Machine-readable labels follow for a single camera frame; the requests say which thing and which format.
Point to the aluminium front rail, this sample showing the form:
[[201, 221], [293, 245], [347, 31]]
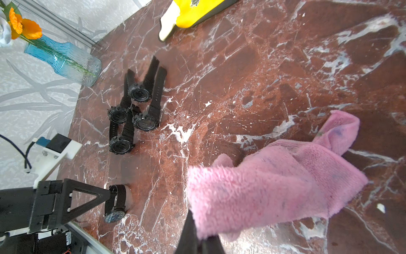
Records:
[[93, 245]]

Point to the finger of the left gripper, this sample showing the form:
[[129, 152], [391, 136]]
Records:
[[79, 198]]

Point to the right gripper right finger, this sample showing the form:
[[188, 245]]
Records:
[[212, 245]]

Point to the yellow black work glove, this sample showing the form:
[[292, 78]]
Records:
[[185, 14]]

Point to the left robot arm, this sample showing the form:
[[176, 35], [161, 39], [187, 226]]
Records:
[[16, 208]]

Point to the pink fluffy cloth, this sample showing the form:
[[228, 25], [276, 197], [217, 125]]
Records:
[[286, 180]]

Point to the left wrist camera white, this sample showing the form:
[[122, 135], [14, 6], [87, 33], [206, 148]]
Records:
[[53, 151]]

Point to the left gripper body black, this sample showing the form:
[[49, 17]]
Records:
[[46, 211]]

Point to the artificial flower bouquet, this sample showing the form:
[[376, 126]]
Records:
[[14, 26]]

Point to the black watch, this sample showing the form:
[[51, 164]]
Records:
[[142, 91], [122, 129], [150, 119], [122, 114]]

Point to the blue glass vase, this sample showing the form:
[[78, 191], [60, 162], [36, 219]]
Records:
[[66, 59]]

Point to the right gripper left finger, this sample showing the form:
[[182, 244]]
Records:
[[188, 242]]

